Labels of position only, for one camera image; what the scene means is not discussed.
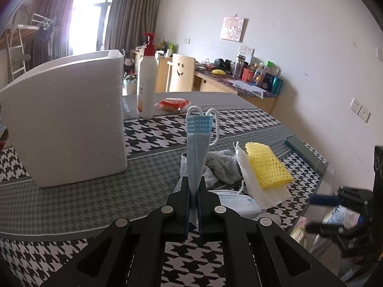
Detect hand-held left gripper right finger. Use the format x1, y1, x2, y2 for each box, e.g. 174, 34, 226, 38
197, 176, 348, 287

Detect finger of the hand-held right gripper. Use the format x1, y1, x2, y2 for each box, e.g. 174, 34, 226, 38
304, 222, 364, 258
310, 187, 373, 214

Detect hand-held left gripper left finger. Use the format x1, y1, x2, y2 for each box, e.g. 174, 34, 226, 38
39, 176, 192, 287

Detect blue face mask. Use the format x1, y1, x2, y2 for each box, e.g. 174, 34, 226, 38
180, 105, 220, 228
209, 190, 261, 220

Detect yellow foam net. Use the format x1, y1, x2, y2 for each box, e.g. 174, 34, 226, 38
245, 142, 294, 189

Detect white foam box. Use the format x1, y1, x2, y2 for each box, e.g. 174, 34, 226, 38
0, 49, 129, 188

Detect dark teal box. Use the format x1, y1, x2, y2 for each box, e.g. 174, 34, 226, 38
284, 136, 328, 172

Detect grey sock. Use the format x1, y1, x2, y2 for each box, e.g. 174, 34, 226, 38
203, 149, 243, 186

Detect white foam sheet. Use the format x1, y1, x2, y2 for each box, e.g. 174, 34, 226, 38
234, 141, 291, 210

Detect houndstooth tablecloth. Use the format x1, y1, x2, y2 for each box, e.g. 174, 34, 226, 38
0, 91, 330, 287

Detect red snack packet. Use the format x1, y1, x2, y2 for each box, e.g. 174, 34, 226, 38
154, 97, 192, 114

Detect wooden desk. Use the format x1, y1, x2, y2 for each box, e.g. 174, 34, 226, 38
130, 49, 277, 114

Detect group of toiletry bottles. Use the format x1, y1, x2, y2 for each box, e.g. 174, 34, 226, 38
232, 52, 283, 96

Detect white papers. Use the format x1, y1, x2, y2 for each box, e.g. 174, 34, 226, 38
229, 79, 265, 99

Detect white bucket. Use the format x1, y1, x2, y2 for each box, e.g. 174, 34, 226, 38
123, 75, 139, 96

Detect white lotion bottle red pump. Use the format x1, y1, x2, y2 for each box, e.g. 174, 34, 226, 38
136, 32, 158, 119

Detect wooden chair with smiley face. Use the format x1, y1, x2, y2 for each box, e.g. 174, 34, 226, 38
168, 53, 196, 93

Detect black headphones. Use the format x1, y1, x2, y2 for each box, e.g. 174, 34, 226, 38
213, 58, 235, 72

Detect grey-brown curtain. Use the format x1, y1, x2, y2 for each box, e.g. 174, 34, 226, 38
105, 0, 163, 56
30, 0, 80, 65

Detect balcony glass door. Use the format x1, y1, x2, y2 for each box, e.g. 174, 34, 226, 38
69, 0, 117, 56

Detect hanging dark clothes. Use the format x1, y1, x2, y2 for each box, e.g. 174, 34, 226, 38
31, 22, 60, 59

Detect grey metal bed ladder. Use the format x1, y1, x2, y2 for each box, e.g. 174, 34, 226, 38
6, 24, 41, 84

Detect cartoon wall poster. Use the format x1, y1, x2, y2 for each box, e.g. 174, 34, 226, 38
220, 16, 249, 42

